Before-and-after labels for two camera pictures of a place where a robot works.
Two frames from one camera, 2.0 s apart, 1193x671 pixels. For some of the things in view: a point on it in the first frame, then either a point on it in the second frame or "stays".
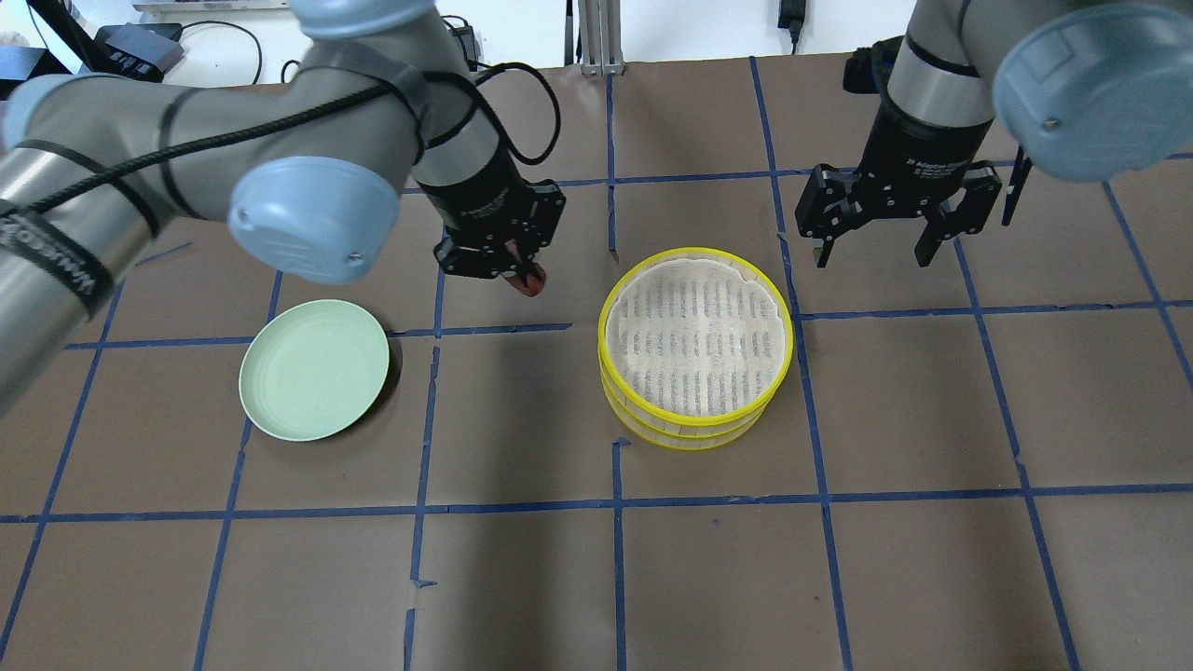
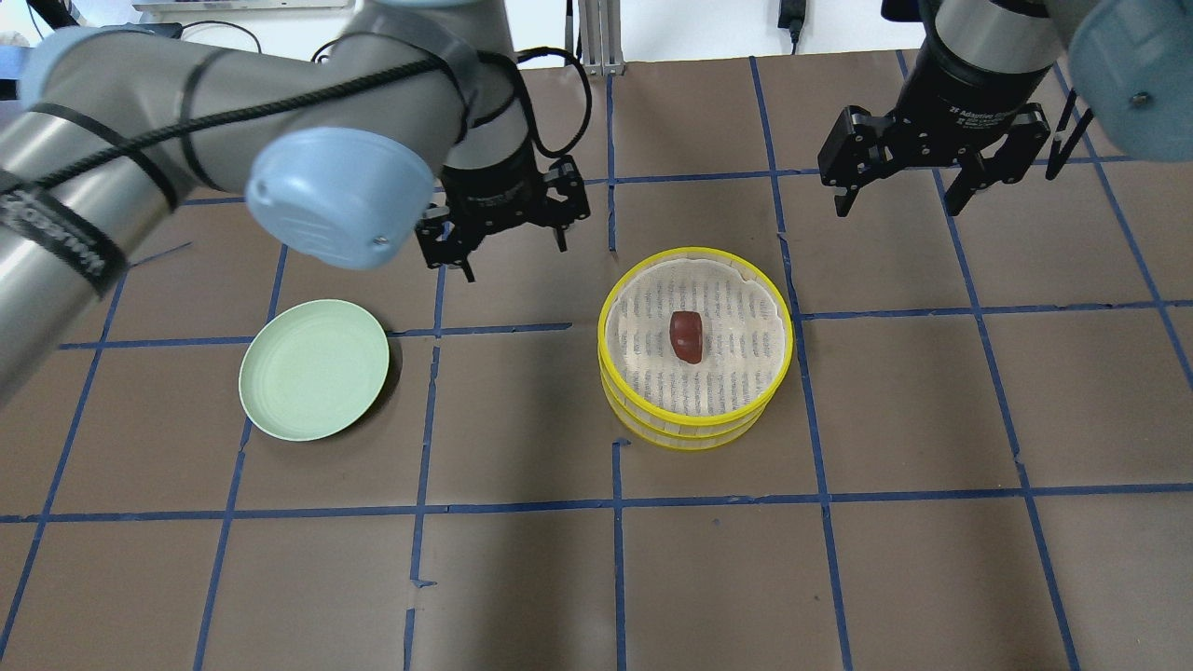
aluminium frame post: x=601 y=37 stays
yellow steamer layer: x=693 y=338 stays
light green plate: x=310 y=369 stays
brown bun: x=536 y=281 → x=686 y=335
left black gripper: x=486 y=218 → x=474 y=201
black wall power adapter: x=791 y=16 stays
